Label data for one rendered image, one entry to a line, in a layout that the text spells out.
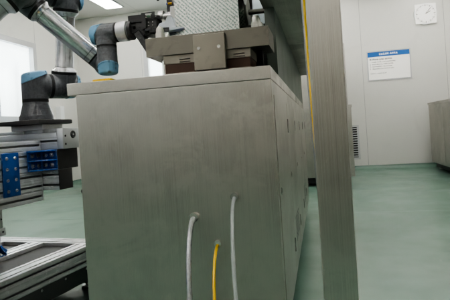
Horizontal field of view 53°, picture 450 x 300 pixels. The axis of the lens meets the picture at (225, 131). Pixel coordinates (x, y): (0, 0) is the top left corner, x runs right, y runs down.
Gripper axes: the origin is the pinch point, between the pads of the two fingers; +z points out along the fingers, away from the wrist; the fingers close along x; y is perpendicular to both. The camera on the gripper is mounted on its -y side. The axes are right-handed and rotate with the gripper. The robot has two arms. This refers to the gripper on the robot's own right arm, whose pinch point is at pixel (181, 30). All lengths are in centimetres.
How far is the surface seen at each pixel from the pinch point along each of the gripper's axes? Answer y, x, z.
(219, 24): 0.5, -0.2, 14.5
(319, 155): -43, -77, 47
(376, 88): 10, 556, 134
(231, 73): -20.7, -26.0, 22.3
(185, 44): -9.3, -20.0, 7.1
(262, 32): -8.2, -20.0, 31.6
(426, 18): 107, 553, 210
